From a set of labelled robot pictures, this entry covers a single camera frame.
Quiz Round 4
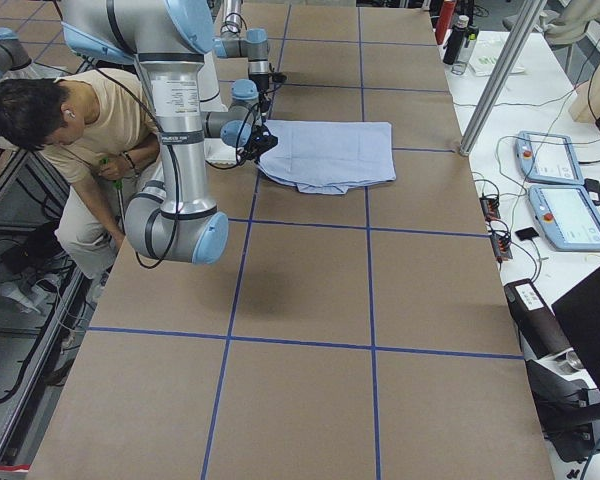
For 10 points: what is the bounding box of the black braided right cable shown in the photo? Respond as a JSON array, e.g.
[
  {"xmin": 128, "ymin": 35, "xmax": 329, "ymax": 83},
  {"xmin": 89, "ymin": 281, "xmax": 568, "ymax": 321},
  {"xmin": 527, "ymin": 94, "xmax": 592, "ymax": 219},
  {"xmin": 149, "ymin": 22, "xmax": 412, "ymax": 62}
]
[{"xmin": 87, "ymin": 54, "xmax": 261, "ymax": 270}]

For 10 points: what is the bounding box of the black monitor screen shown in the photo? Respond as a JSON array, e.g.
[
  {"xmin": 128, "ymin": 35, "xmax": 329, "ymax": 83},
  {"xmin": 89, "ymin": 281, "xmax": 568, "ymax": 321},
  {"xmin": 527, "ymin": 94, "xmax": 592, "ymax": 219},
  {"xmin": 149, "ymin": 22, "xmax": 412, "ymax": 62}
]
[{"xmin": 552, "ymin": 267, "xmax": 600, "ymax": 390}]

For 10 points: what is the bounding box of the black insulated bottle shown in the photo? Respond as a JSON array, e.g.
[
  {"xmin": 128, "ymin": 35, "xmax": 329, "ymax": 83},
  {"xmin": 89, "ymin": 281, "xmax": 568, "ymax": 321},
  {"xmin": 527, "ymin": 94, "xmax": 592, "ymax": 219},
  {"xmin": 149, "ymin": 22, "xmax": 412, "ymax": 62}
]
[{"xmin": 442, "ymin": 15, "xmax": 470, "ymax": 65}]

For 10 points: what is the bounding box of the red cylinder bottle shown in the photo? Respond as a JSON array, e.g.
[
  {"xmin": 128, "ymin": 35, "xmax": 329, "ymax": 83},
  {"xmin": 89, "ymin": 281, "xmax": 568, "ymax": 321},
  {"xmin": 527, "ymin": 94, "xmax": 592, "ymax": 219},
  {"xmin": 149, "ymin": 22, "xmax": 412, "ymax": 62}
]
[{"xmin": 435, "ymin": 0, "xmax": 456, "ymax": 45}]

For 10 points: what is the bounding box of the grey aluminium frame post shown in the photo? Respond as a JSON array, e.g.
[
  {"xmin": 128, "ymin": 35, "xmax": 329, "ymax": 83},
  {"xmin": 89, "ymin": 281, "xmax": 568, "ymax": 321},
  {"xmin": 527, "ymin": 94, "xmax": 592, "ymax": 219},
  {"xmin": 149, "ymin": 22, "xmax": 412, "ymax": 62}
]
[{"xmin": 458, "ymin": 0, "xmax": 546, "ymax": 157}]

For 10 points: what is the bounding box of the lower blue teach pendant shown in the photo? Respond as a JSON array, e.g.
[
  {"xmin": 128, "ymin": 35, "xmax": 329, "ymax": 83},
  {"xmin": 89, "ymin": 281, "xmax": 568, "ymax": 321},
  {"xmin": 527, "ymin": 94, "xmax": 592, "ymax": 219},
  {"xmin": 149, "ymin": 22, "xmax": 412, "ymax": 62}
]
[{"xmin": 528, "ymin": 184, "xmax": 600, "ymax": 252}]

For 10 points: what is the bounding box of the clear plastic water bottle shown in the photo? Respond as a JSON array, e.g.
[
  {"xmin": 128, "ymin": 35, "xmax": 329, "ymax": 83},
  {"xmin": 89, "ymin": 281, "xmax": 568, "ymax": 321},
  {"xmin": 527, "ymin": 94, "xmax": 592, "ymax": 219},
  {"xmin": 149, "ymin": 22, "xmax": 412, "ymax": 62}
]
[{"xmin": 451, "ymin": 26, "xmax": 479, "ymax": 75}]

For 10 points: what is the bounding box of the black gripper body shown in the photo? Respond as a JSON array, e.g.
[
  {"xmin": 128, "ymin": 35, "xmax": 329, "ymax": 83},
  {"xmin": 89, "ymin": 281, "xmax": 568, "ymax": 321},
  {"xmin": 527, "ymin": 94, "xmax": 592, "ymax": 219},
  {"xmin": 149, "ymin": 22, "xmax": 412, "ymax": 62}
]
[
  {"xmin": 249, "ymin": 73, "xmax": 271, "ymax": 117},
  {"xmin": 239, "ymin": 125, "xmax": 278, "ymax": 163}
]

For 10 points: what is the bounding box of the upper blue teach pendant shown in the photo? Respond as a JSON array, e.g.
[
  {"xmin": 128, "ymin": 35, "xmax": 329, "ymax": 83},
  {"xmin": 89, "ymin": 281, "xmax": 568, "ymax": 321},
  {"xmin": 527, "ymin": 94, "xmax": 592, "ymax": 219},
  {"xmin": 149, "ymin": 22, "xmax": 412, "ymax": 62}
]
[{"xmin": 514, "ymin": 130, "xmax": 584, "ymax": 185}]

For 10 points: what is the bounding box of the person in beige shirt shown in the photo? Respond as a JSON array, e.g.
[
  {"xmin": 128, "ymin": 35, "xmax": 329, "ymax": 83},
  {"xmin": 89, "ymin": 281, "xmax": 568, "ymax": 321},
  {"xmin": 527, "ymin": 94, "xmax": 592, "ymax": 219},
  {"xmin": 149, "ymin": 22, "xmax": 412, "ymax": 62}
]
[{"xmin": 0, "ymin": 68, "xmax": 160, "ymax": 302}]

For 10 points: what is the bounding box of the black box with label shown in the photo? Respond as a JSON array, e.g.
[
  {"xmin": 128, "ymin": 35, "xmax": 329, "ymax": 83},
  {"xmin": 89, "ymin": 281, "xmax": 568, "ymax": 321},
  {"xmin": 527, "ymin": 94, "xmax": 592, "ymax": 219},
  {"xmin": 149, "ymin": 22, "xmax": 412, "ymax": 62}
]
[{"xmin": 504, "ymin": 279, "xmax": 571, "ymax": 360}]

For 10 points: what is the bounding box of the blue striped button shirt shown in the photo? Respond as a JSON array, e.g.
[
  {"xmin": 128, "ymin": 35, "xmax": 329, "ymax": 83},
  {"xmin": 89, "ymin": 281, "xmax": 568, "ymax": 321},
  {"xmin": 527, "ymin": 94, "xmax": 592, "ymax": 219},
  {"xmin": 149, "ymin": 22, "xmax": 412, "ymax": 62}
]
[{"xmin": 259, "ymin": 120, "xmax": 396, "ymax": 195}]

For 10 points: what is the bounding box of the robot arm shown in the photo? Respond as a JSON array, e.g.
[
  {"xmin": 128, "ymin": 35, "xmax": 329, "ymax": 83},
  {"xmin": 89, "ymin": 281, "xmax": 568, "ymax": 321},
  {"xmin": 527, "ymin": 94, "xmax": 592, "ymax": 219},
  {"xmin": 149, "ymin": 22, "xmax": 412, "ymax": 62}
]
[
  {"xmin": 214, "ymin": 0, "xmax": 274, "ymax": 117},
  {"xmin": 63, "ymin": 1, "xmax": 278, "ymax": 264}
]

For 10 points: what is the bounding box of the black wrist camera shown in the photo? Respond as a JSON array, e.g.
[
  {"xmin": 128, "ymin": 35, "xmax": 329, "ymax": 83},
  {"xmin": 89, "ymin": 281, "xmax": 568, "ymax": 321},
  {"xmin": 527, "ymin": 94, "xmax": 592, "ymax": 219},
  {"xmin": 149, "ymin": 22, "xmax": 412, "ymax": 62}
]
[{"xmin": 270, "ymin": 72, "xmax": 287, "ymax": 84}]

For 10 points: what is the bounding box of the blue teach pendant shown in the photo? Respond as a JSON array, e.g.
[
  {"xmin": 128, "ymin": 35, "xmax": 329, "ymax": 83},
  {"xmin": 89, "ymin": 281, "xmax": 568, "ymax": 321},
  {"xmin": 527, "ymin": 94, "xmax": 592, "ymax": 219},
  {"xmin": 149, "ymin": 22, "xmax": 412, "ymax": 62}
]
[
  {"xmin": 528, "ymin": 184, "xmax": 600, "ymax": 252},
  {"xmin": 514, "ymin": 130, "xmax": 584, "ymax": 185}
]

